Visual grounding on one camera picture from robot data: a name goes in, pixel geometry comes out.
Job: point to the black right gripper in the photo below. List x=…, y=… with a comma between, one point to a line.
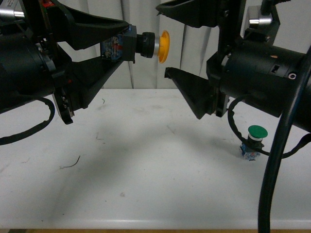
x=243, y=33

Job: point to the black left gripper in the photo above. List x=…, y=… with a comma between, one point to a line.
x=76, y=83

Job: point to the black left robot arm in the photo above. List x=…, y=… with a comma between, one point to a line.
x=32, y=63

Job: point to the yellow push button switch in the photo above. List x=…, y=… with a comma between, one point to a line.
x=124, y=46

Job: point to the green push button switch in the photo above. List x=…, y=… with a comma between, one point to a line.
x=256, y=134

